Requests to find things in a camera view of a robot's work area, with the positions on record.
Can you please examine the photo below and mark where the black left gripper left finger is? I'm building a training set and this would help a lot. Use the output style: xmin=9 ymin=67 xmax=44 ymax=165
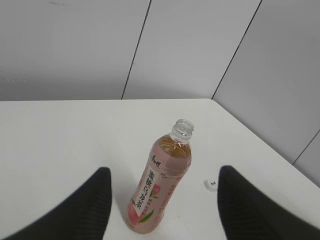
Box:
xmin=5 ymin=167 xmax=112 ymax=240

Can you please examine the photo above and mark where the white bottle cap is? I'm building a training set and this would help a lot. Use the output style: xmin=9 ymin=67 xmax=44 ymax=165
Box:
xmin=204 ymin=179 xmax=218 ymax=193

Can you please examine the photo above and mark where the pink label tea bottle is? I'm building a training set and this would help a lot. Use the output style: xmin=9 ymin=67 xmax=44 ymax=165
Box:
xmin=125 ymin=119 xmax=194 ymax=234

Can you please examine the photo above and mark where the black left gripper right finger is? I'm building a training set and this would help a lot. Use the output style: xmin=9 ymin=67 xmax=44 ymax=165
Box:
xmin=217 ymin=165 xmax=320 ymax=240

